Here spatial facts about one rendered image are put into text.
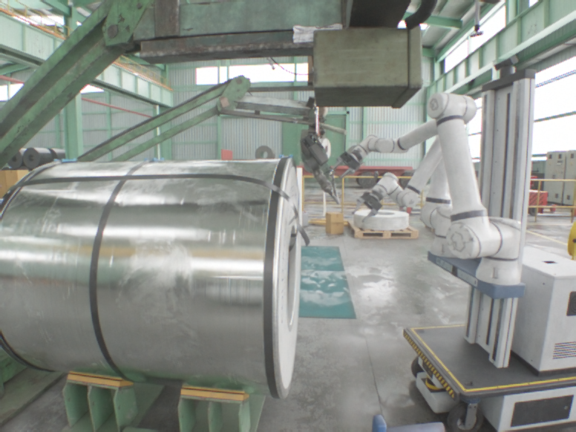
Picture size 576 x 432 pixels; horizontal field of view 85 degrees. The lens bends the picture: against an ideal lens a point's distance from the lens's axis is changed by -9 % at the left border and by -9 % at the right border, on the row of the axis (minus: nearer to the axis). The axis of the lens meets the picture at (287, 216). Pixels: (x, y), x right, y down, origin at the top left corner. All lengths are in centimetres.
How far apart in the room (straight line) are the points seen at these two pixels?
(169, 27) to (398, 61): 78
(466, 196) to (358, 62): 100
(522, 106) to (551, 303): 93
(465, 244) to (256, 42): 109
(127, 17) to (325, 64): 83
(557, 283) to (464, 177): 70
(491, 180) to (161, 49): 170
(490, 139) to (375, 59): 144
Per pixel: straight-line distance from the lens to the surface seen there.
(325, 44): 70
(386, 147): 212
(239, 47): 116
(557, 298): 199
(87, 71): 147
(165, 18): 126
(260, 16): 118
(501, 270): 170
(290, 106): 262
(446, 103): 167
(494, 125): 209
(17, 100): 174
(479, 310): 223
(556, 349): 211
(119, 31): 136
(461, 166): 160
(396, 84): 69
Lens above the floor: 132
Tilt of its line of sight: 8 degrees down
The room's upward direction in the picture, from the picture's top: straight up
